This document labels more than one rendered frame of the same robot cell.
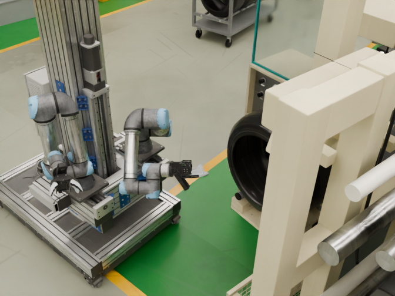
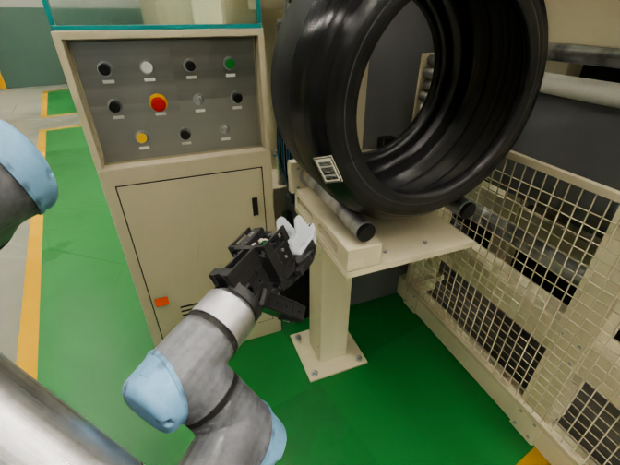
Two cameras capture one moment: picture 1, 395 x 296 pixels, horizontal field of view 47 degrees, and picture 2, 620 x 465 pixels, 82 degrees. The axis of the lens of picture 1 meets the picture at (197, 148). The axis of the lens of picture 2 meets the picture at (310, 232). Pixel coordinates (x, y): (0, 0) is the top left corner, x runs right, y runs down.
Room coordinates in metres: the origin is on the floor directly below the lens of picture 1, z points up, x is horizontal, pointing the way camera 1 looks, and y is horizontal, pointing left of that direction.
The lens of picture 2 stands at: (1.71, 0.44, 1.31)
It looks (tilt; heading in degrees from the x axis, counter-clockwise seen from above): 32 degrees down; 288
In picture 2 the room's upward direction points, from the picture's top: straight up
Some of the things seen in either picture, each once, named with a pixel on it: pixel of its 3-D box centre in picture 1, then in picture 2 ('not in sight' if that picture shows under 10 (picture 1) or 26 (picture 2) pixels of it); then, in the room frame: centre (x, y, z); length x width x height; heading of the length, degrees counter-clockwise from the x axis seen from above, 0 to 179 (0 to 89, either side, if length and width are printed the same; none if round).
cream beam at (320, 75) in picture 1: (342, 95); not in sight; (1.50, -0.54, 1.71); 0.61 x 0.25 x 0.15; 130
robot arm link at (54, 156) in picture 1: (56, 161); not in sight; (1.90, 0.76, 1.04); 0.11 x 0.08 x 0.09; 24
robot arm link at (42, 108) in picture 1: (49, 138); not in sight; (2.03, 0.82, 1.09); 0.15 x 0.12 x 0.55; 114
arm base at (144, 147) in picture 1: (141, 141); not in sight; (2.47, 0.38, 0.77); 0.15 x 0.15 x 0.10
